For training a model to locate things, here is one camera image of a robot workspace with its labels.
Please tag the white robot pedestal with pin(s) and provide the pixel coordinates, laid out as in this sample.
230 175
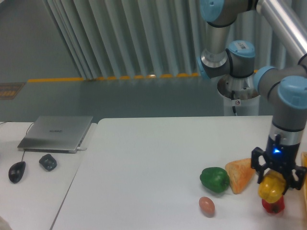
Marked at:
239 95

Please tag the silver closed laptop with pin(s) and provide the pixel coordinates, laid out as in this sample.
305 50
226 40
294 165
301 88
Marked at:
57 134

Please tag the pleated grey curtain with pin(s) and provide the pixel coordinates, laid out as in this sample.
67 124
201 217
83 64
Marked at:
129 38

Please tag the orange basket edge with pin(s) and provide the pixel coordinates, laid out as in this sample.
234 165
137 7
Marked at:
304 163

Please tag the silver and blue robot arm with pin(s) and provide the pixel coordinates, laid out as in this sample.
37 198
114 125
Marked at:
258 49

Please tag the black computer mouse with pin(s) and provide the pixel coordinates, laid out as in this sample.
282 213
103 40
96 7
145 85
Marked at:
16 172

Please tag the red bell pepper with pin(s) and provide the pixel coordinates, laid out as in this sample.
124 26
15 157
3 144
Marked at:
275 207

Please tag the black power adapter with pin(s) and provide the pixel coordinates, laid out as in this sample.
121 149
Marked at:
48 162

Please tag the triangular orange bread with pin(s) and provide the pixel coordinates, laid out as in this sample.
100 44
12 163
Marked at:
240 174

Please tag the green bell pepper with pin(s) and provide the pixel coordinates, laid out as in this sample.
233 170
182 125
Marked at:
215 179

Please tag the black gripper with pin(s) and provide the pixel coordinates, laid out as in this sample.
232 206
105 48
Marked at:
281 158

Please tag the brown egg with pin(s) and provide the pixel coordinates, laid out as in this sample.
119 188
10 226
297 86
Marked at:
207 205

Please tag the yellow bell pepper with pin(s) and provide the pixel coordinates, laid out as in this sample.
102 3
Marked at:
272 187

